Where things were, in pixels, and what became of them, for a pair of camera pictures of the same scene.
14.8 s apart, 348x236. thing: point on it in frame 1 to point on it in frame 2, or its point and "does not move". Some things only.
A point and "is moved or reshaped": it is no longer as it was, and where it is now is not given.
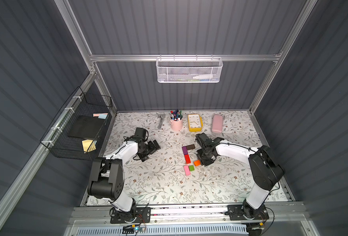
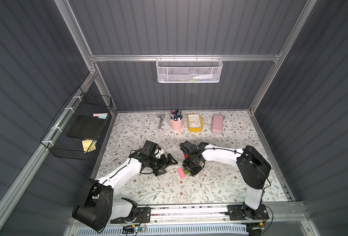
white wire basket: x=189 y=70 does not move
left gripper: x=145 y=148 to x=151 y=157
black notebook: x=86 y=127 does not move
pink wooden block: x=187 y=170 is moved or reshaped
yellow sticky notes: x=89 y=145 does not move
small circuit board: x=133 y=228 does not move
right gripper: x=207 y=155 to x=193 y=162
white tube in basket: x=208 y=76 does not move
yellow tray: x=195 y=122 does not move
